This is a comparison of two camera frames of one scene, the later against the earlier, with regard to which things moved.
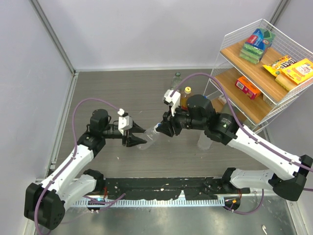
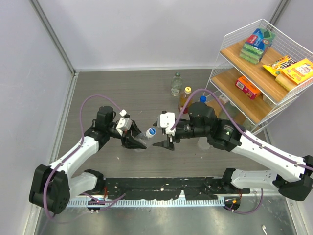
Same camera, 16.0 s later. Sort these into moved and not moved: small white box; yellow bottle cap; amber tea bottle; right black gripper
Moved: right black gripper
Not moved: small white box; amber tea bottle; yellow bottle cap
